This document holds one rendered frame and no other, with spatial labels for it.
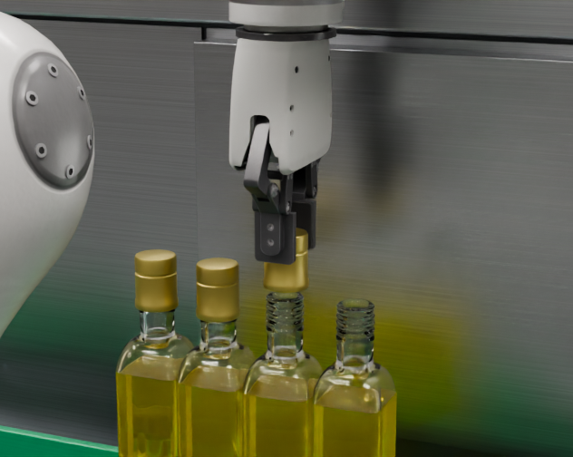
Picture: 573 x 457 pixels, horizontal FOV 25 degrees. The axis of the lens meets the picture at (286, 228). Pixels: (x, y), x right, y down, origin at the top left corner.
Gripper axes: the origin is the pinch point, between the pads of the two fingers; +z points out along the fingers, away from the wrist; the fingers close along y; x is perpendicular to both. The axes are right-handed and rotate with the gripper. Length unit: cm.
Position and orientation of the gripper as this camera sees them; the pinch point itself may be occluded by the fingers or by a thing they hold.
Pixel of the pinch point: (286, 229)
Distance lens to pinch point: 101.8
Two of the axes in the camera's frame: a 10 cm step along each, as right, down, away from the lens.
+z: 0.0, 9.7, 2.5
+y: -3.7, 2.4, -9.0
